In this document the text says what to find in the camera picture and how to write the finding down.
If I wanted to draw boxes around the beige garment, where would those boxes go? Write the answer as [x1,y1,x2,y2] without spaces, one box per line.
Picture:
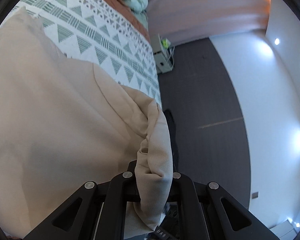
[0,8,173,238]

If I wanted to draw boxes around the white patterned bed blanket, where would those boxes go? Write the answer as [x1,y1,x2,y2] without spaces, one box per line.
[8,0,161,103]

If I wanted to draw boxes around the pink curtain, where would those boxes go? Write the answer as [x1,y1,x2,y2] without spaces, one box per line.
[146,0,270,45]

